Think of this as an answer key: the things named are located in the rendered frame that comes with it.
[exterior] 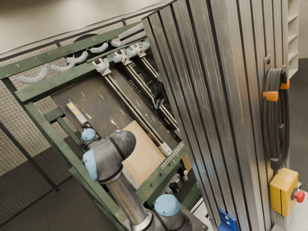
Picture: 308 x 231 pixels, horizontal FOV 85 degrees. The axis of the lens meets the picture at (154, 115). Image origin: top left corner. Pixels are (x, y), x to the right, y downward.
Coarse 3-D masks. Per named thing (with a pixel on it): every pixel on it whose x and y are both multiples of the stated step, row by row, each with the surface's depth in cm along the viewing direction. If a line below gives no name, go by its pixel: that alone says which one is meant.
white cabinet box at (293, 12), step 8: (288, 0) 363; (296, 0) 354; (288, 8) 369; (296, 8) 360; (288, 16) 376; (296, 16) 367; (288, 24) 383; (296, 24) 373; (288, 32) 390; (296, 32) 380; (288, 40) 366; (296, 40) 387; (288, 48) 405; (296, 48) 394; (288, 56) 396; (296, 56) 402; (288, 64) 422; (296, 64) 410; (288, 72) 416
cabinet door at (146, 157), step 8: (128, 128) 163; (136, 128) 167; (136, 136) 164; (144, 136) 168; (136, 144) 161; (144, 144) 165; (152, 144) 168; (136, 152) 159; (144, 152) 162; (152, 152) 165; (160, 152) 169; (128, 160) 153; (136, 160) 156; (144, 160) 159; (152, 160) 162; (160, 160) 166; (128, 168) 150; (136, 168) 153; (144, 168) 156; (152, 168) 159; (136, 176) 150; (144, 176) 153
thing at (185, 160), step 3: (186, 153) 220; (183, 156) 216; (186, 156) 220; (183, 159) 216; (186, 159) 220; (183, 162) 217; (186, 162) 221; (189, 162) 226; (183, 165) 220; (186, 165) 222; (189, 165) 227; (186, 168) 222; (189, 168) 227
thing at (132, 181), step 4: (72, 104) 147; (68, 108) 147; (76, 108) 147; (72, 112) 146; (80, 112) 148; (76, 116) 145; (80, 116) 146; (80, 120) 145; (84, 120) 147; (124, 168) 147; (124, 172) 145; (128, 172) 147; (128, 176) 146; (132, 176) 147; (128, 180) 145; (132, 180) 146; (132, 184) 145; (136, 184) 146; (136, 188) 145
